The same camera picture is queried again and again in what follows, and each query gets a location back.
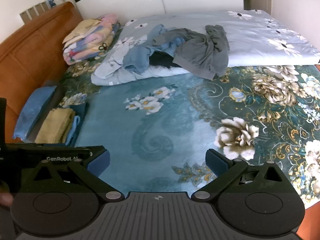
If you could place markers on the black garment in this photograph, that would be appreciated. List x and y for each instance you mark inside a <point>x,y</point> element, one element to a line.
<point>162,60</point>

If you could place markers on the grey slatted panel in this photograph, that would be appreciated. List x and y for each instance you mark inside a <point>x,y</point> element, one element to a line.
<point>32,12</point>

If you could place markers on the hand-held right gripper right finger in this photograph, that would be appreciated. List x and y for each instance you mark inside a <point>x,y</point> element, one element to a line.
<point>217,163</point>

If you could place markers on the small blue white object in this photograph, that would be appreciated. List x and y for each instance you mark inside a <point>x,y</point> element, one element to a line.
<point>51,1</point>

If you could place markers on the pastel folded blanket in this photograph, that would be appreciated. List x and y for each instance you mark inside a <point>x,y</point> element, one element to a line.
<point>87,37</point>

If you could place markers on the folded grey garment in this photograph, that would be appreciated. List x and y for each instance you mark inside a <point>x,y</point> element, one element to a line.
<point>56,97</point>

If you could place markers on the folded dark blue garment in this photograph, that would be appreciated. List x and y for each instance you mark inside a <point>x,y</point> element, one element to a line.
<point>81,115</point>

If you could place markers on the folded yellow towel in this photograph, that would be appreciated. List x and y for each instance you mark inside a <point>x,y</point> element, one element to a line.
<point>55,125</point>

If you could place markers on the folded light blue cloth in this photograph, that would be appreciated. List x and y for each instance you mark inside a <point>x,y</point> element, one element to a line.
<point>74,127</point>

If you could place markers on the teal floral bed blanket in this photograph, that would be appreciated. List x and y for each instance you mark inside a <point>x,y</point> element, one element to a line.
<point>175,105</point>

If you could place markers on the person's left hand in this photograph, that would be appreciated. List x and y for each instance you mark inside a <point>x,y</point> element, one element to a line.
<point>5,199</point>

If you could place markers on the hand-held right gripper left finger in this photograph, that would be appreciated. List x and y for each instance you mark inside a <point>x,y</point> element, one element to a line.
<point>100,161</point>

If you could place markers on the grey pants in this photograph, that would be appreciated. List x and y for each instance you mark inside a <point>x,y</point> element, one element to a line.
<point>200,55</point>

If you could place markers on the light blue floral quilt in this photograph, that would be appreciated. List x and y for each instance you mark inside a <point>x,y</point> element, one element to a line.
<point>250,37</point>

